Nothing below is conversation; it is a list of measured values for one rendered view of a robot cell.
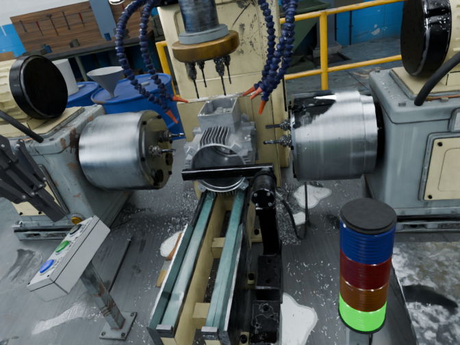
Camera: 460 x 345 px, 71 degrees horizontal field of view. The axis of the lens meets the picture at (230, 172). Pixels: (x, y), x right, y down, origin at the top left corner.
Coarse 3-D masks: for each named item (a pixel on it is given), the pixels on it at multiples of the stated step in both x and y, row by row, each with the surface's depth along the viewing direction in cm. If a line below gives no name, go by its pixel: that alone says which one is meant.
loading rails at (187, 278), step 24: (216, 192) 99; (240, 192) 96; (216, 216) 97; (240, 216) 85; (192, 240) 82; (216, 240) 91; (240, 240) 77; (192, 264) 75; (240, 264) 74; (168, 288) 70; (192, 288) 74; (216, 288) 69; (240, 288) 72; (168, 312) 66; (192, 312) 73; (216, 312) 64; (240, 312) 71; (168, 336) 62; (192, 336) 72; (216, 336) 60; (240, 336) 68
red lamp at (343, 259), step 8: (344, 256) 39; (344, 264) 40; (352, 264) 39; (360, 264) 38; (368, 264) 37; (376, 264) 37; (384, 264) 38; (344, 272) 41; (352, 272) 39; (360, 272) 38; (368, 272) 38; (376, 272) 38; (384, 272) 38; (352, 280) 40; (360, 280) 39; (368, 280) 39; (376, 280) 39; (384, 280) 39; (368, 288) 40; (376, 288) 39
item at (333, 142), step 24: (312, 96) 84; (336, 96) 82; (360, 96) 82; (288, 120) 94; (312, 120) 80; (336, 120) 78; (360, 120) 77; (288, 144) 87; (312, 144) 80; (336, 144) 79; (360, 144) 78; (312, 168) 83; (336, 168) 82; (360, 168) 81
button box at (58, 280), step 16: (96, 224) 70; (64, 240) 69; (80, 240) 65; (96, 240) 68; (64, 256) 61; (80, 256) 64; (48, 272) 59; (64, 272) 60; (80, 272) 63; (32, 288) 60; (48, 288) 59; (64, 288) 59
